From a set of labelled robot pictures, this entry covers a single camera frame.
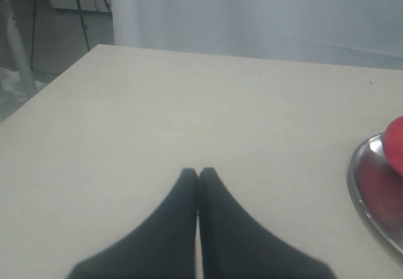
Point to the black tripod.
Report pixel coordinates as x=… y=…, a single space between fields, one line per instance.
x=42 y=10

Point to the round stainless steel plate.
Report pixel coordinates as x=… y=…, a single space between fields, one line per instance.
x=375 y=190

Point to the white backdrop curtain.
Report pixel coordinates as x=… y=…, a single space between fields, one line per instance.
x=348 y=32

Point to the red apple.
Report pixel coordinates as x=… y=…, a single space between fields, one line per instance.
x=392 y=144

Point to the crumpled white plastic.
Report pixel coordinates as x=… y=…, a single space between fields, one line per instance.
x=11 y=86

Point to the white table leg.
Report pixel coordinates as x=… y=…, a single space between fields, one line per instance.
x=18 y=49

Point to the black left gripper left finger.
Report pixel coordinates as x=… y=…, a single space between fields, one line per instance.
x=162 y=246

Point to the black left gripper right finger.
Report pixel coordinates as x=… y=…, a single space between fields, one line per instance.
x=235 y=245

